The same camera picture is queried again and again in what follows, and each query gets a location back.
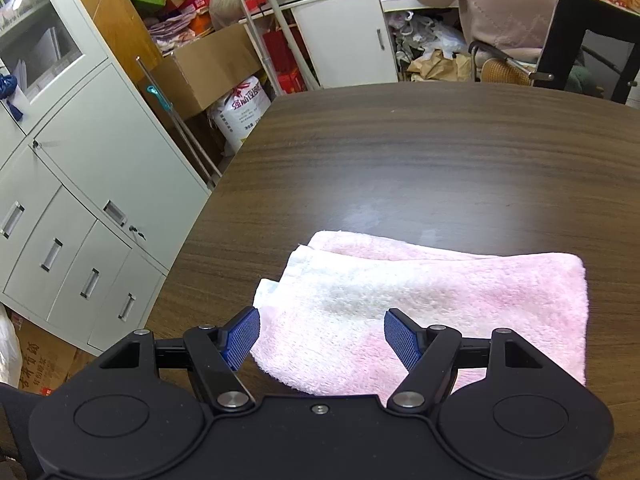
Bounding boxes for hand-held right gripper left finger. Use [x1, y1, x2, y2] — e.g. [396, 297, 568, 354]
[100, 307, 262, 413]

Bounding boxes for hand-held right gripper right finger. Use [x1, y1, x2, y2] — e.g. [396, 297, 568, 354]
[384, 308, 531, 413]

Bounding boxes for pink towel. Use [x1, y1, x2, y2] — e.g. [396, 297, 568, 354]
[250, 230, 587, 396]

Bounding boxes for flat printed cardboard box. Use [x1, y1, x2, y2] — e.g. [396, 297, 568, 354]
[0, 310, 76, 396]

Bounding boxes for white printed sack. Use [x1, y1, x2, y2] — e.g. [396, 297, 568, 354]
[207, 75, 273, 156]

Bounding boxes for mop with teal clip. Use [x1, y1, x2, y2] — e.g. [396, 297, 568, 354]
[136, 56, 223, 186]

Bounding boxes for grey metal filing cabinet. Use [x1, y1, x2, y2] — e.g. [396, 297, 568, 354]
[0, 0, 211, 353]

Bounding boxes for large open cardboard box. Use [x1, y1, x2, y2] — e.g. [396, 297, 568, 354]
[150, 25, 266, 121]

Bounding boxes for brown paper bag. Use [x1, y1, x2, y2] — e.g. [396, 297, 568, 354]
[407, 49, 473, 82]

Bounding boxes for red gift box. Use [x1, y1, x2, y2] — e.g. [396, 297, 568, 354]
[262, 30, 307, 93]

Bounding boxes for white plastic bags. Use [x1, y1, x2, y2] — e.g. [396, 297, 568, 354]
[390, 10, 468, 63]

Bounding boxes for metal stand with black armrests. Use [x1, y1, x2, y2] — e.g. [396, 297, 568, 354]
[220, 0, 321, 96]

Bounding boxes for black office chair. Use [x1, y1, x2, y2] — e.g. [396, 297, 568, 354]
[467, 0, 640, 106]

